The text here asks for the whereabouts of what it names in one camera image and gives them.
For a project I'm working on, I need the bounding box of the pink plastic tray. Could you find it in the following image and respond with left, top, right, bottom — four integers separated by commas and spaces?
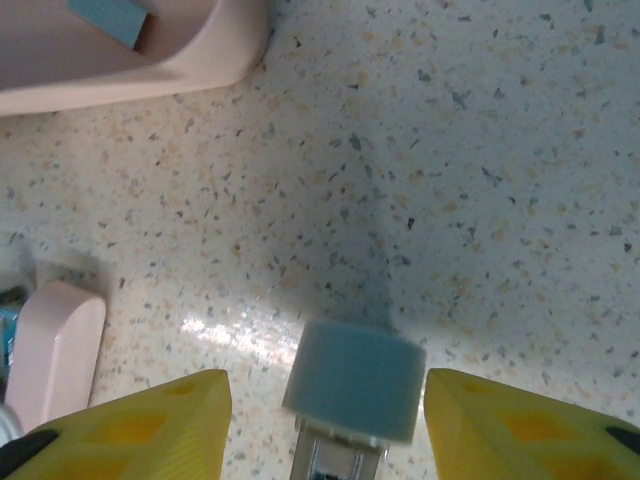
0, 0, 274, 118

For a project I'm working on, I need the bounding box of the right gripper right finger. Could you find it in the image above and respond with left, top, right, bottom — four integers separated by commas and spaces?
423, 368, 640, 480

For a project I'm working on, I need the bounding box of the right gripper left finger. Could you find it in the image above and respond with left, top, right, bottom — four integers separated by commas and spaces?
0, 368, 233, 480

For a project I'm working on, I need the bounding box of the pink mini stapler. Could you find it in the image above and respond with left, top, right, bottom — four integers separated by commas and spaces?
0, 258, 108, 436

